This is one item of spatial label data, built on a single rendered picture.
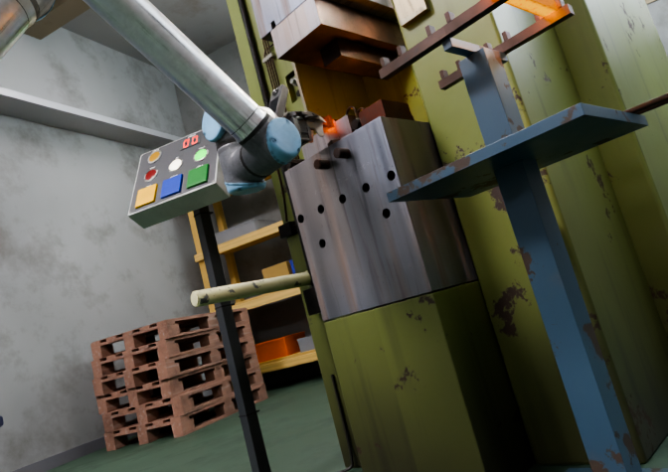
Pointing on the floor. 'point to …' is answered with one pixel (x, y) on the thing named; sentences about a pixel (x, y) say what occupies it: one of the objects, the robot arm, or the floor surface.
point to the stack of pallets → (170, 378)
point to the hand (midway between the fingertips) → (319, 122)
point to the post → (232, 345)
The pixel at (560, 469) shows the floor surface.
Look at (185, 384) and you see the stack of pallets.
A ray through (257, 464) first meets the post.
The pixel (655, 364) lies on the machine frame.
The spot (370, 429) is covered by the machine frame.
